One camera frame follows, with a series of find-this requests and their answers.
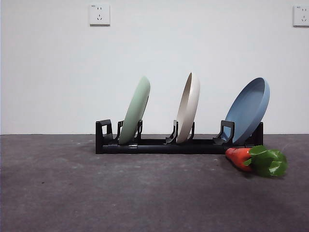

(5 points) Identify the black plate rack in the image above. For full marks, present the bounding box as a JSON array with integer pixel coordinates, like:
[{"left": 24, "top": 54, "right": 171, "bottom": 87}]
[{"left": 95, "top": 119, "right": 264, "bottom": 155}]

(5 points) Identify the green plate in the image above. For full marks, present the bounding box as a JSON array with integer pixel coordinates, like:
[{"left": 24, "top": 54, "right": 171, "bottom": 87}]
[{"left": 118, "top": 76, "right": 151, "bottom": 145}]

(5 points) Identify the white wall socket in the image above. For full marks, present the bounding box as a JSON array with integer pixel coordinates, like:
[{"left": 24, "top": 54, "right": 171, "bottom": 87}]
[
  {"left": 293, "top": 5, "right": 309, "bottom": 27},
  {"left": 89, "top": 3, "right": 111, "bottom": 27}
]

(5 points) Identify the orange carrot with green leaves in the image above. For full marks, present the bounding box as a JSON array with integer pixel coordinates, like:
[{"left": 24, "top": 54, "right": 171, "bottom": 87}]
[{"left": 225, "top": 145, "right": 288, "bottom": 178}]

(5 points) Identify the beige plate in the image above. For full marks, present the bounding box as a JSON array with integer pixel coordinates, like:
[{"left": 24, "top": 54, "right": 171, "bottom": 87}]
[{"left": 175, "top": 72, "right": 201, "bottom": 144}]

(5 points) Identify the blue plate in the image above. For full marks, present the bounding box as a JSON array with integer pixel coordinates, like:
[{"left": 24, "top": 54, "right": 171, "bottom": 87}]
[{"left": 224, "top": 77, "right": 270, "bottom": 145}]

